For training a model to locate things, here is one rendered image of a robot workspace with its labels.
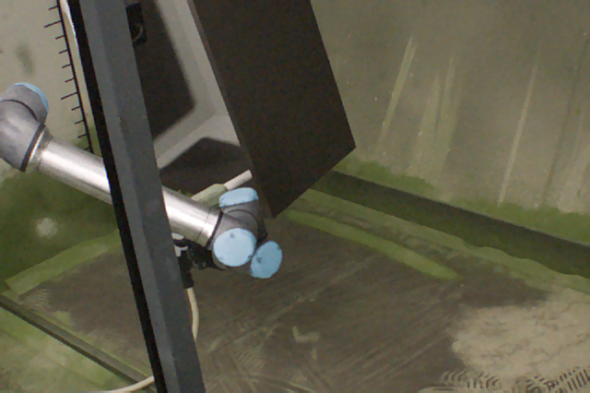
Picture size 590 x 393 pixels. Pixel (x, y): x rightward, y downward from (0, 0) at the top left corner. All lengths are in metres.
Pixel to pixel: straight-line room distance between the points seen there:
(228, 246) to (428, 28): 1.58
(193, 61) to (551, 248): 1.21
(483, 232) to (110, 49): 2.18
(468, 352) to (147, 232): 1.58
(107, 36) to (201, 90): 1.99
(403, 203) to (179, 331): 2.08
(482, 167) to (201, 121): 0.88
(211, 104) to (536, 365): 1.31
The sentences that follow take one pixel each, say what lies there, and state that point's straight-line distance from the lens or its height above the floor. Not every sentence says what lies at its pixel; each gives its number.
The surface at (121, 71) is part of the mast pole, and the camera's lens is 1.83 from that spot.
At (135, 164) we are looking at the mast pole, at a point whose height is 1.15.
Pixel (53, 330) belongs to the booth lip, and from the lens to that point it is 3.83.
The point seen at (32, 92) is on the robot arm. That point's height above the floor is 0.99.
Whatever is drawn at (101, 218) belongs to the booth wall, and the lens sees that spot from 4.27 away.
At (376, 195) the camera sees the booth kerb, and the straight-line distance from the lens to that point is 4.09.
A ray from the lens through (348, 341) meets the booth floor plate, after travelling 3.45.
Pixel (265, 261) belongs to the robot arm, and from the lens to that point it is 2.89.
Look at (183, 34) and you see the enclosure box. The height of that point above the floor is 0.81.
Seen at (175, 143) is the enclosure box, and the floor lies 0.50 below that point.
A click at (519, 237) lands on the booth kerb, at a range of 3.71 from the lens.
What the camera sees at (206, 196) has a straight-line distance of 3.19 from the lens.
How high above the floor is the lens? 1.85
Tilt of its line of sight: 24 degrees down
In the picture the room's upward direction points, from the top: 9 degrees counter-clockwise
